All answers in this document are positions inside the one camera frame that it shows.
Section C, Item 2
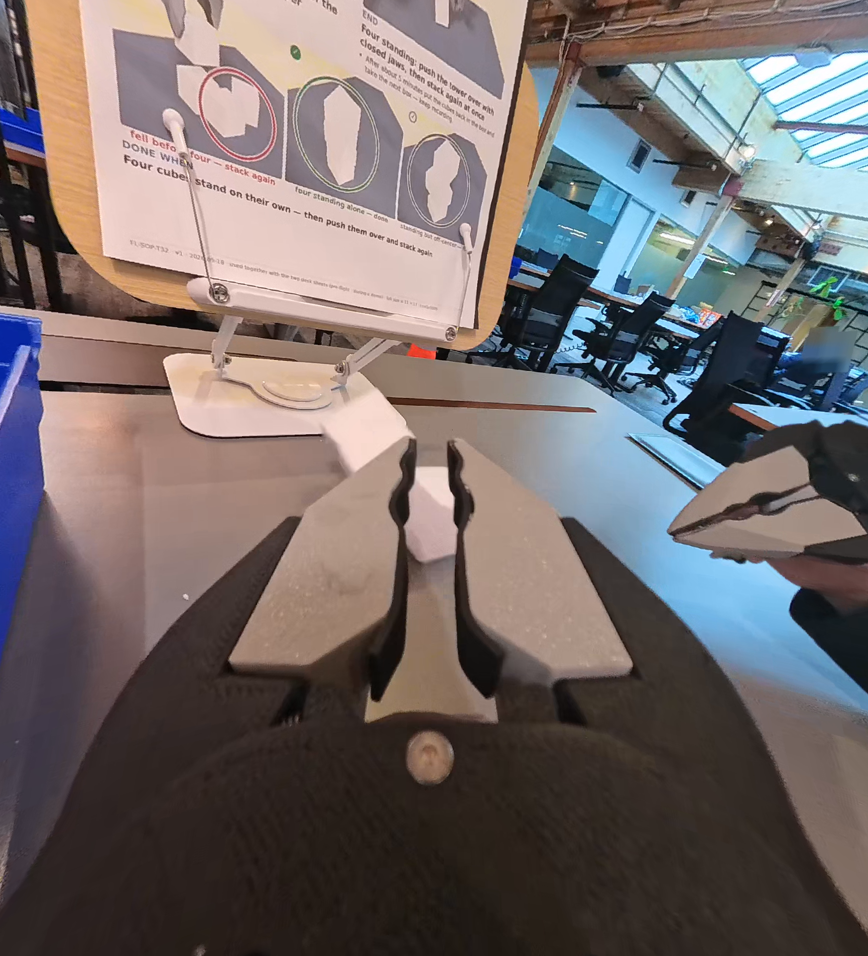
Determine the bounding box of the person's right forearm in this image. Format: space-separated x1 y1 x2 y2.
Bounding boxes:
788 556 868 729

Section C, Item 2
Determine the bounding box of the printed instruction sheet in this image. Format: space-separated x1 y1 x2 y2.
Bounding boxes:
79 0 532 330

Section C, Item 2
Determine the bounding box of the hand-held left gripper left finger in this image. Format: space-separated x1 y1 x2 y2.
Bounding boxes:
228 439 418 705

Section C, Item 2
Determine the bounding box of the white hard foam cube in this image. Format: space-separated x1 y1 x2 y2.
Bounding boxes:
402 466 459 564
320 394 414 477

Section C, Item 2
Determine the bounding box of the white wooden document stand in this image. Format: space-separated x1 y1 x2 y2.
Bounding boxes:
25 0 541 439

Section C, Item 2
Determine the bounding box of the grey flat pouch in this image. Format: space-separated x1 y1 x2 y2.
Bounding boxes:
628 432 726 490

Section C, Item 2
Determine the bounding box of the black office chair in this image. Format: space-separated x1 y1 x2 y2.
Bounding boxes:
494 254 601 374
572 293 677 404
661 310 789 464

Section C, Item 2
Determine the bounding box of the person's right hand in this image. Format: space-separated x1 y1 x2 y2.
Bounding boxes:
764 555 868 622

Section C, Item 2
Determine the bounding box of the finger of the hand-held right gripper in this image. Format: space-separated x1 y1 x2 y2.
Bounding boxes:
667 447 813 539
671 495 868 559

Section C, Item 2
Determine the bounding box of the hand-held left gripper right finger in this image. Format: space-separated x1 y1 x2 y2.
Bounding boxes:
446 439 635 699

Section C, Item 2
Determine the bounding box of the wood-edged background desk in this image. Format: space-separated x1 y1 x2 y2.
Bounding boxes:
729 402 868 438

